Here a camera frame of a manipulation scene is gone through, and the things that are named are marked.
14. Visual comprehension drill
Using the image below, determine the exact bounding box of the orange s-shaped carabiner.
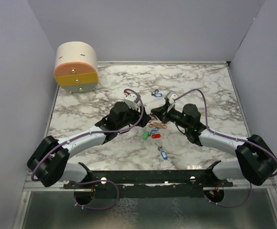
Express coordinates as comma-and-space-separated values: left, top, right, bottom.
149, 122, 160, 127
158, 124, 167, 129

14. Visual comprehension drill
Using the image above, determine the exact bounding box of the aluminium frame rail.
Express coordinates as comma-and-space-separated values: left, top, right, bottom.
23, 171, 277, 191

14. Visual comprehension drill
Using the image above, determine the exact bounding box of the round three-drawer storage box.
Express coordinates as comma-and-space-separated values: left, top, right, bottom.
54, 42, 99, 93

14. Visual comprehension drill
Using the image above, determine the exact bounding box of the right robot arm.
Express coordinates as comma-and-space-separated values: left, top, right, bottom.
151, 104, 277, 187

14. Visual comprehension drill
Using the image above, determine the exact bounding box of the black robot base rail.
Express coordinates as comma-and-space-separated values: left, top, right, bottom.
64, 169, 233, 198

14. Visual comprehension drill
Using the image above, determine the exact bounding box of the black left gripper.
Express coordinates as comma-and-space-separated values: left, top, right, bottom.
117, 104, 151, 131

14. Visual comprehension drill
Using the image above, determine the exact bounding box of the blue window tag with key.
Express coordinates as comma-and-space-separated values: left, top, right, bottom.
155, 143, 168, 160

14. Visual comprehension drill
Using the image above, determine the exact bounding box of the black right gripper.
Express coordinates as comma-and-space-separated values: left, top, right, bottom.
151, 104, 190, 131

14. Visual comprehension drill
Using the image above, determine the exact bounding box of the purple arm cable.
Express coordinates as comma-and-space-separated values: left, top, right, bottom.
31, 89, 144, 210
174, 88, 277, 208

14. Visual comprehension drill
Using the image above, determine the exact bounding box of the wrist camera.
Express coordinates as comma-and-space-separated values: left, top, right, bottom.
123, 93, 140, 110
164, 91, 177, 113

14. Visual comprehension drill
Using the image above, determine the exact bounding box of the red key tag with key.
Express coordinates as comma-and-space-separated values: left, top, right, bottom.
151, 134, 161, 139

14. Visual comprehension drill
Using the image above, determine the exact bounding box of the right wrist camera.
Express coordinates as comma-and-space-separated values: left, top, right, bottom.
164, 91, 177, 113

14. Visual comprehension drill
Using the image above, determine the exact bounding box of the green key tag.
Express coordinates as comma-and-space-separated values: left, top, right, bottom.
142, 131, 150, 140

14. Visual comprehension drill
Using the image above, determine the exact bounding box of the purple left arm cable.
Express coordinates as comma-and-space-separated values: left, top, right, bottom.
31, 89, 144, 210

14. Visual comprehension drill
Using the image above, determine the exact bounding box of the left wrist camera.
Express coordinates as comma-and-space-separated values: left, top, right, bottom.
123, 93, 140, 110

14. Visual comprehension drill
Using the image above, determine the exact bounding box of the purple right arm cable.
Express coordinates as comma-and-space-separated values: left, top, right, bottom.
174, 88, 277, 208

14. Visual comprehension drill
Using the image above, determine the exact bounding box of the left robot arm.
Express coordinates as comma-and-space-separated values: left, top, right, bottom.
27, 102, 151, 188

